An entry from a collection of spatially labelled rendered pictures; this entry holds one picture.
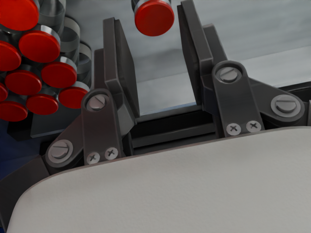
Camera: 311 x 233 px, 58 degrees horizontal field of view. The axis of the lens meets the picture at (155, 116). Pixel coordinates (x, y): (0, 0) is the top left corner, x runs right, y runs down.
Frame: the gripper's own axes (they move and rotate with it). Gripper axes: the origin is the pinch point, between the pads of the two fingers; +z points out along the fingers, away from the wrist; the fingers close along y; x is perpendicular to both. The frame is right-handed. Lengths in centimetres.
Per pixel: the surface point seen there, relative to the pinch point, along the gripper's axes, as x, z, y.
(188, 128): -15.8, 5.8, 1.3
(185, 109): -15.1, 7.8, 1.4
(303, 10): -5.4, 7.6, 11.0
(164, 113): -15.2, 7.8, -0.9
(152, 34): -0.8, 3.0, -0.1
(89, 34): -3.3, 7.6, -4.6
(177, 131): -15.9, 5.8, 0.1
